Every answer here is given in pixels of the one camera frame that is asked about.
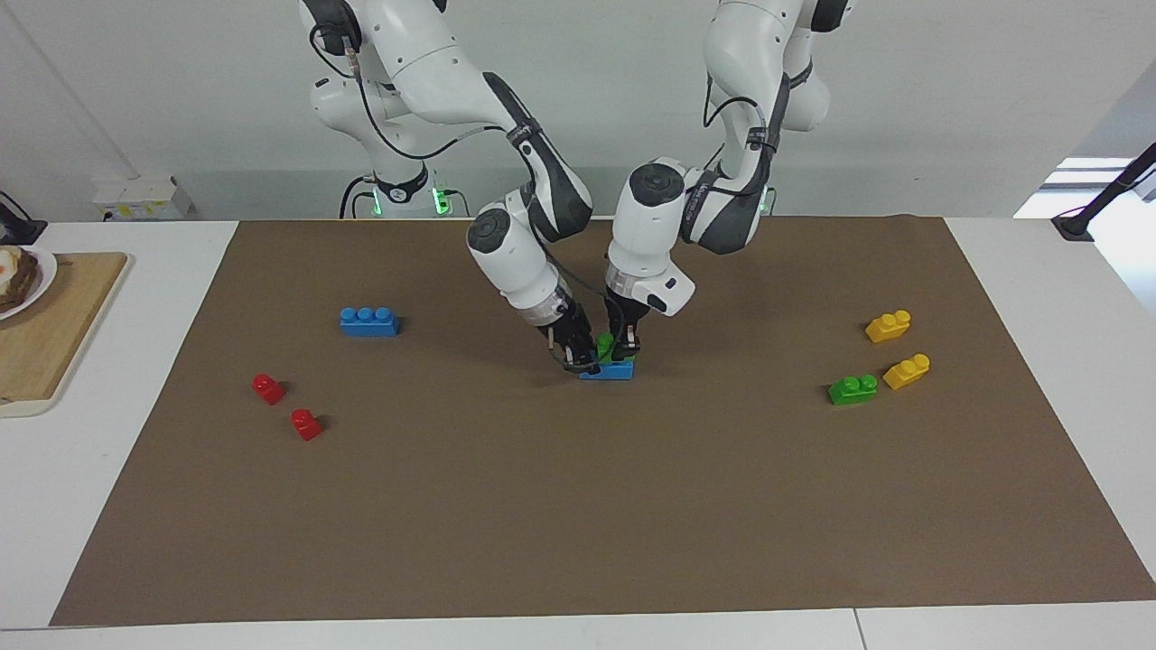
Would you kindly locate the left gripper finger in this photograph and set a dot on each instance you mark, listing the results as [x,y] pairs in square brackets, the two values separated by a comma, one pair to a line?
[634,347]
[615,341]

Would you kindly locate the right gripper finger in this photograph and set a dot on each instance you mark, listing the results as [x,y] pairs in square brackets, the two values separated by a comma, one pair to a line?
[580,359]
[592,345]

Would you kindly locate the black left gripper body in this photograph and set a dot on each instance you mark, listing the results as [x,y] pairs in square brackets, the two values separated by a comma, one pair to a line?
[626,316]

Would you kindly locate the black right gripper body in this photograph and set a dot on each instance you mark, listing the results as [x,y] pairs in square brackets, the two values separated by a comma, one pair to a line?
[569,332]

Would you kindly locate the green two-stud toy brick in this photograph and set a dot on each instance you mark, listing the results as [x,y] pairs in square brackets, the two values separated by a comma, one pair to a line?
[851,391]
[603,347]

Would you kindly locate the blue three-stud toy brick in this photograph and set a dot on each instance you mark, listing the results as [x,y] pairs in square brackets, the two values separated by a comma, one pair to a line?
[619,372]
[369,323]

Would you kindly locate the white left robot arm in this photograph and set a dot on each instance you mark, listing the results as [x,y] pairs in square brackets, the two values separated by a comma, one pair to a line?
[646,244]

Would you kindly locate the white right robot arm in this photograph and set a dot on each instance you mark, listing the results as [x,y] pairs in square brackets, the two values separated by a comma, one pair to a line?
[515,262]

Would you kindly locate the brown table mat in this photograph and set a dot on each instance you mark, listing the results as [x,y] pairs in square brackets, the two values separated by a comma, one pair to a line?
[578,506]

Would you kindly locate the yellow two-stud toy brick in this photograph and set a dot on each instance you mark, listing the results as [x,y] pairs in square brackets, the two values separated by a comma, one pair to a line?
[905,373]
[887,328]

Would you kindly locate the red one-stud toy brick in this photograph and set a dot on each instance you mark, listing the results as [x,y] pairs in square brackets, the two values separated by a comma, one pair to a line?
[306,426]
[268,391]

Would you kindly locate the wooden cutting board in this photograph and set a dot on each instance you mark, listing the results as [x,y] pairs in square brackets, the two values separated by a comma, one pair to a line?
[54,334]

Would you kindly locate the white plate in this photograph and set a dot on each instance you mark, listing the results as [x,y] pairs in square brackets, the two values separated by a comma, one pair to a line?
[45,271]

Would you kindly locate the brown toast with egg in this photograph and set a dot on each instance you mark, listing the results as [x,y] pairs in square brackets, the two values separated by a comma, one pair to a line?
[16,280]

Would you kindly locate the black camera stand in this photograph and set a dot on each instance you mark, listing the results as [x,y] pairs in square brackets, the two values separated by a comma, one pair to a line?
[1075,226]

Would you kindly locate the black clamp mount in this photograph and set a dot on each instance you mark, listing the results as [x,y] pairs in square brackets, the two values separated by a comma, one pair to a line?
[18,226]

